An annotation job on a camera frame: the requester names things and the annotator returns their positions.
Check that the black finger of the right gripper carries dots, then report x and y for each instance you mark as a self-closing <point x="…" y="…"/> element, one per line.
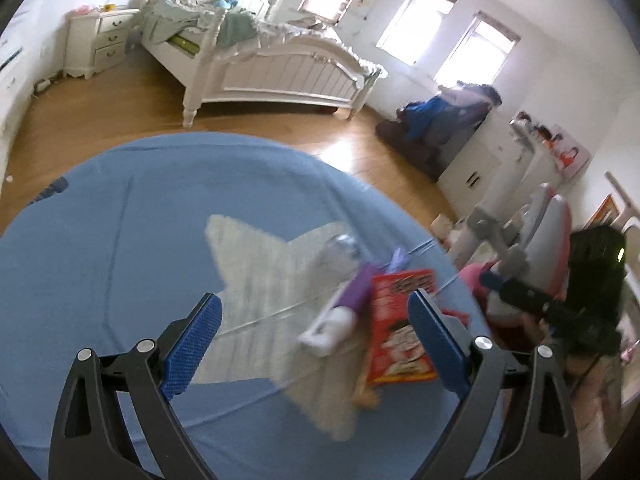
<point x="491" y="281"/>

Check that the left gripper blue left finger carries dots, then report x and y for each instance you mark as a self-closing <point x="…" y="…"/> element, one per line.
<point x="187" y="342"/>

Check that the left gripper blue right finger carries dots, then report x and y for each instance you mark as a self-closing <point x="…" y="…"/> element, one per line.
<point x="444" y="339"/>

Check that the red milk box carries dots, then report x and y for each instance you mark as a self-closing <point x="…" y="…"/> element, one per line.
<point x="395" y="353"/>

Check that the pink grey desk chair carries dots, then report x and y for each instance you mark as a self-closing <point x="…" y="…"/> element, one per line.
<point x="535" y="252"/>

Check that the white study desk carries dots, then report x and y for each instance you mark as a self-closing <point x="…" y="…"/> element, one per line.
<point x="608" y="214"/>

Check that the blue round tablecloth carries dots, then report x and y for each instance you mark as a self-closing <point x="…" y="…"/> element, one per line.
<point x="122" y="252"/>

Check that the purple white pump bottle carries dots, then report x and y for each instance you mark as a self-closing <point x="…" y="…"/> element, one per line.
<point x="340" y="316"/>

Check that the clear plastic bottle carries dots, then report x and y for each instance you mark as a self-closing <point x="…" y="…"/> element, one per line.
<point x="339" y="259"/>

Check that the framed child photo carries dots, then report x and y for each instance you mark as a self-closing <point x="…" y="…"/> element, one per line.
<point x="571" y="156"/>

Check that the pile of dark clothes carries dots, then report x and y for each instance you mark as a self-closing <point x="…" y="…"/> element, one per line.
<point x="429" y="134"/>

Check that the white wooden bed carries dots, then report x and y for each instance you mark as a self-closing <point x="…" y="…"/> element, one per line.
<point x="227" y="51"/>

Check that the white nightstand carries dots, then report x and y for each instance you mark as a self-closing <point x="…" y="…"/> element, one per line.
<point x="97" y="41"/>

